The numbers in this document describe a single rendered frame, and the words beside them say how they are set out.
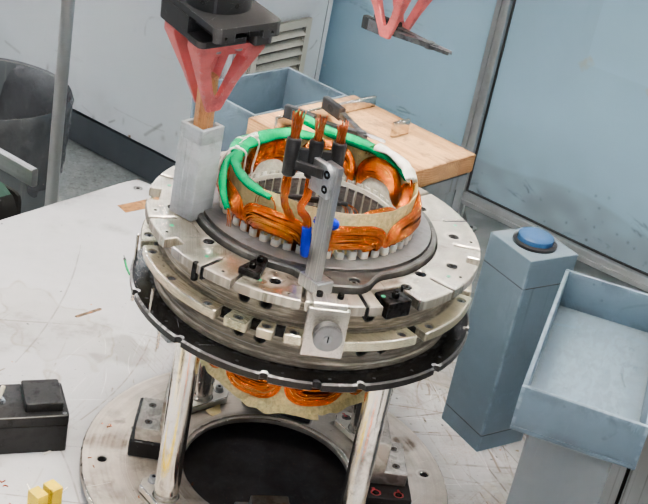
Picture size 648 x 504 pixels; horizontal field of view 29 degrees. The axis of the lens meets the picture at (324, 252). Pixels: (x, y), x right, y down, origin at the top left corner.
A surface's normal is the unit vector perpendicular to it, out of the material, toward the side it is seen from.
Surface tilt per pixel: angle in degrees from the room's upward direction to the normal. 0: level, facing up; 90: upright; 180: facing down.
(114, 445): 0
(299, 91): 90
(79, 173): 0
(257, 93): 90
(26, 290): 0
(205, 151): 90
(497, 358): 90
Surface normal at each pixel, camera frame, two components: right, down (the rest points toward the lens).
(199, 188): 0.76, 0.41
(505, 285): -0.84, 0.11
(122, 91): -0.61, 0.26
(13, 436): 0.32, 0.48
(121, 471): 0.18, -0.87
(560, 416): -0.32, 0.38
